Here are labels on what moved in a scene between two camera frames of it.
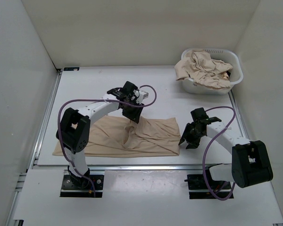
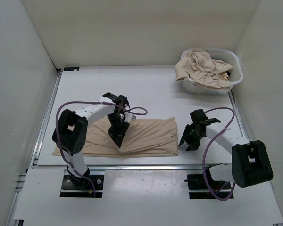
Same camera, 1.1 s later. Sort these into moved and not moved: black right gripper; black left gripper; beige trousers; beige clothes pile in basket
Moved: black left gripper
Not moved: beige clothes pile in basket; beige trousers; black right gripper
